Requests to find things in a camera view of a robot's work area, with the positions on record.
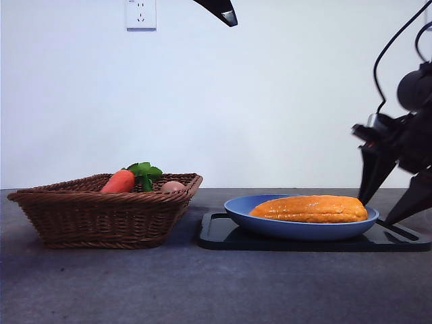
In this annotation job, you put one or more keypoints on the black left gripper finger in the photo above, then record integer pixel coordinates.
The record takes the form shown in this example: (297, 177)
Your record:
(221, 10)

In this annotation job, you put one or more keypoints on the white wall socket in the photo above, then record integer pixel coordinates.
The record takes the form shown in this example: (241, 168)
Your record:
(141, 15)

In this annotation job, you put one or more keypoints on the yellow corn cob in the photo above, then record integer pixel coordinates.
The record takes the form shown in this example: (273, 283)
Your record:
(310, 209)

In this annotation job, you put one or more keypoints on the blue round plate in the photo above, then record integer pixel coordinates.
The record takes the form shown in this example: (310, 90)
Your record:
(303, 231)

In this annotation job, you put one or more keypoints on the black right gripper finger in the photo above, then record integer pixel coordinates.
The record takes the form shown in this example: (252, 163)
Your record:
(373, 172)
(416, 195)

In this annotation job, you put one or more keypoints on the brown wicker basket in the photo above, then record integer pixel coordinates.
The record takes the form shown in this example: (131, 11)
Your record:
(101, 219)

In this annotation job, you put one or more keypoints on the brown egg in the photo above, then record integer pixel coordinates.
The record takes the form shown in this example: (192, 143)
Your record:
(173, 187)

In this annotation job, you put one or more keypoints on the orange carrot with green leaves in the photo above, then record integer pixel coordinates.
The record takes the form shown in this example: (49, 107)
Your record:
(118, 182)

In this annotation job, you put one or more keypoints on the black tray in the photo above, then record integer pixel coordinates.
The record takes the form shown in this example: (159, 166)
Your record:
(303, 244)

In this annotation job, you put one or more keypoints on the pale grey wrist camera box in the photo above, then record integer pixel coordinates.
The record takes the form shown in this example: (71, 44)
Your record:
(374, 121)

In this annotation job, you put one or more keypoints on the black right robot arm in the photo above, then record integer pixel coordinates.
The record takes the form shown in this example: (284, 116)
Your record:
(413, 87)

